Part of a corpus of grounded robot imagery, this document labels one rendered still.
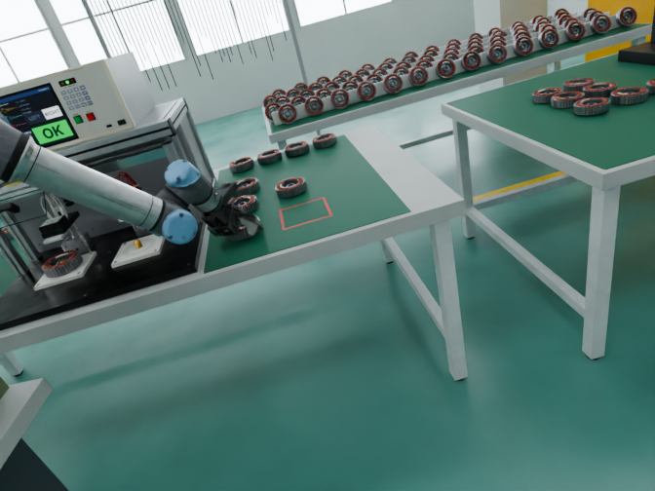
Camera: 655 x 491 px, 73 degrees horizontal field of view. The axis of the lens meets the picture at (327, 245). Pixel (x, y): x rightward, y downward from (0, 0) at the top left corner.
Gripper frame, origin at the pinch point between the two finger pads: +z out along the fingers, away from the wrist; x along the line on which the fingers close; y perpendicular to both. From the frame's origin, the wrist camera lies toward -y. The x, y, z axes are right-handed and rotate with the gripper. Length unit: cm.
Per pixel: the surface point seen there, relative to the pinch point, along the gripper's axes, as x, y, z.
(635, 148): 114, -23, 13
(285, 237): 15.6, 5.5, -2.2
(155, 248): -25.8, 8.7, -6.9
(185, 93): -352, -444, 328
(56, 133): -50, -19, -33
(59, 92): -44, -28, -41
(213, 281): -0.9, 21.3, -9.2
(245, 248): 4.3, 9.6, -4.6
